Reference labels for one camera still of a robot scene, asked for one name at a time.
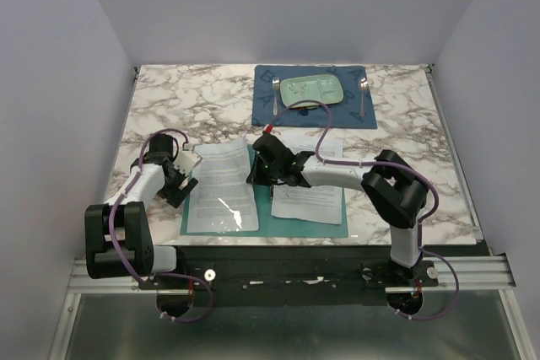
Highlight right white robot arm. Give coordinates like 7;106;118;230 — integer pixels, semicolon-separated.
246;132;435;286

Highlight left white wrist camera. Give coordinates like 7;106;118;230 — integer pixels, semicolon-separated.
174;149;203;175

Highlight white printed paper sheets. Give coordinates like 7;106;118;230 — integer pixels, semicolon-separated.
271;135;346;228

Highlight printed sheet in folder pocket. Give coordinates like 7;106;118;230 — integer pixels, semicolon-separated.
186;137;259;234

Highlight blue cloth placemat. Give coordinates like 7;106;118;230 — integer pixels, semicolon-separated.
251;65;377;130

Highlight aluminium frame rail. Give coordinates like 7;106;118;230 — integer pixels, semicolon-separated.
50;255;535;359

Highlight black mounting base plate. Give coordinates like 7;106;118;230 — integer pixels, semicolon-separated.
146;246;439;312

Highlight silver spoon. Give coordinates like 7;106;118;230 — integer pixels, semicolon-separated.
358;77;370;117

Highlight silver fork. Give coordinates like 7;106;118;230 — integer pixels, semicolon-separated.
272;77;280;116

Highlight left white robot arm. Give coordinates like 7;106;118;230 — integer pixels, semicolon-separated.
84;132;203;288

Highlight light green divided plate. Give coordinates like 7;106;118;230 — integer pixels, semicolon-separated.
279;74;344;108

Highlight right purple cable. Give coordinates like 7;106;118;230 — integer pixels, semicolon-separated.
265;100;461;322

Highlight teal file folder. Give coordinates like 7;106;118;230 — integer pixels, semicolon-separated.
181;143;348;239

